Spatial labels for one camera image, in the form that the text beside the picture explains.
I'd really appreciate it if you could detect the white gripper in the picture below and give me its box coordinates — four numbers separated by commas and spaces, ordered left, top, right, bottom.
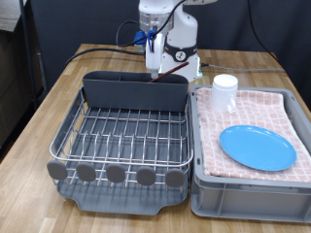
144, 31, 164, 81

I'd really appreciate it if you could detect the brown wooden spoon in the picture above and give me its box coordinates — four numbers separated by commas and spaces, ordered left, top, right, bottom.
149, 61, 190, 83

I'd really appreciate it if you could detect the white plastic mug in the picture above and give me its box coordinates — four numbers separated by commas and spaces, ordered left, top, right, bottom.
211, 73, 240, 115

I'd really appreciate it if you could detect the blue plastic plate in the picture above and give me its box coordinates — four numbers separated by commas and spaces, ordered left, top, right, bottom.
219, 124, 298, 173

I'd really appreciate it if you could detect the grey dish drying rack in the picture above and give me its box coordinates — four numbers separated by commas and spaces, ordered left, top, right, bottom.
52, 86, 192, 216

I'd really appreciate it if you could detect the dark grey cutlery holder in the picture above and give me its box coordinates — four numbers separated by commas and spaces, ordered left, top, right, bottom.
82, 70, 190, 113

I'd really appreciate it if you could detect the black backdrop curtain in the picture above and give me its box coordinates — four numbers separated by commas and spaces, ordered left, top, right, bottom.
28, 0, 311, 95

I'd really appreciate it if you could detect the pink checkered towel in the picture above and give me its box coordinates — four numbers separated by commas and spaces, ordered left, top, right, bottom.
194, 86, 311, 183

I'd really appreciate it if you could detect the black metal pole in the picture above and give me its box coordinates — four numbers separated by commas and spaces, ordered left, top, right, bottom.
18, 0, 39, 110

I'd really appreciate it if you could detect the dark cabinet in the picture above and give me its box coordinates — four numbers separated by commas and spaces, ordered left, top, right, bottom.
0, 0, 37, 153

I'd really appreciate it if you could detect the grey plastic crate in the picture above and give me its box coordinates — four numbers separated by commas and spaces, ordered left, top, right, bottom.
189, 83, 311, 223

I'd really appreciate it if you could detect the blue cable clip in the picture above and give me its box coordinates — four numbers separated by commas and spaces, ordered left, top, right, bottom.
146, 29, 157, 50

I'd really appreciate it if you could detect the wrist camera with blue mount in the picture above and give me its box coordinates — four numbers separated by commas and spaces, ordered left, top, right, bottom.
133, 29, 148, 52

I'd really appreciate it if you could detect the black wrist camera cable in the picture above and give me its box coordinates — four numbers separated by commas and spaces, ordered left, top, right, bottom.
115, 0, 188, 48

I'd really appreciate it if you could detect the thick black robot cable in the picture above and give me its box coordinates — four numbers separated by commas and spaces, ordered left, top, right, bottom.
64, 44, 147, 66

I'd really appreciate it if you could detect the grey cable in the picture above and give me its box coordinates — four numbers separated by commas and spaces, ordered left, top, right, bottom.
199, 62, 286, 73

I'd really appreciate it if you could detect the metal wire dish rack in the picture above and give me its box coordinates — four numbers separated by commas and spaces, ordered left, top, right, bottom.
46, 86, 194, 190

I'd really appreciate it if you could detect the thin black hanging cable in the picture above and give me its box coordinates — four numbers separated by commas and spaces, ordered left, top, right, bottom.
247, 0, 280, 62

